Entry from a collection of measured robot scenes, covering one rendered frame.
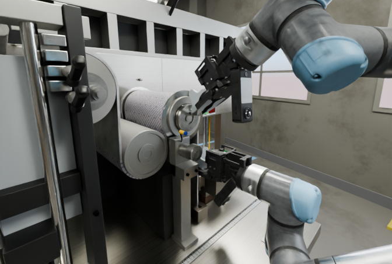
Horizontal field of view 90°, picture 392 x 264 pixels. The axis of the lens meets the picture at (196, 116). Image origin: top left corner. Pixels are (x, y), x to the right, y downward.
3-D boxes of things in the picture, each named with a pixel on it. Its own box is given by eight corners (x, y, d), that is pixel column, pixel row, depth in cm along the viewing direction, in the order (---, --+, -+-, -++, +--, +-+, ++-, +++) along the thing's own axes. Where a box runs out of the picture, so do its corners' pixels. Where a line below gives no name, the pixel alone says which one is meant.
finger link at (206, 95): (202, 103, 51) (225, 81, 45) (206, 108, 50) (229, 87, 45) (189, 104, 47) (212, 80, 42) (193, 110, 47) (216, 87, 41)
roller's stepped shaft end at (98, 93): (90, 106, 27) (87, 83, 27) (78, 102, 31) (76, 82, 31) (113, 104, 29) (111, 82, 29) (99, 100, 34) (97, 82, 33)
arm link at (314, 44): (409, 57, 24) (356, 7, 30) (337, 55, 21) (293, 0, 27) (355, 97, 31) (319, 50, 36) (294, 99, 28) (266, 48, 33)
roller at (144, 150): (126, 186, 45) (122, 135, 43) (90, 154, 63) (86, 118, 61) (168, 169, 53) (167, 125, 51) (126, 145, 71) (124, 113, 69)
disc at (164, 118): (163, 149, 51) (160, 91, 48) (162, 148, 51) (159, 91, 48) (202, 136, 61) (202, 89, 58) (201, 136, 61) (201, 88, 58)
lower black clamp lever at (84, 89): (77, 95, 19) (74, 83, 20) (70, 114, 23) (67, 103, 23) (93, 94, 20) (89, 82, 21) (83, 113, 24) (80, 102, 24)
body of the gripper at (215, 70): (212, 73, 52) (244, 38, 44) (228, 100, 50) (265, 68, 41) (191, 73, 47) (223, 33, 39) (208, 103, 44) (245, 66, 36)
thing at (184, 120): (173, 119, 50) (190, 98, 52) (168, 118, 51) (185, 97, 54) (188, 136, 54) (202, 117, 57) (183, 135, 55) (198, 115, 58)
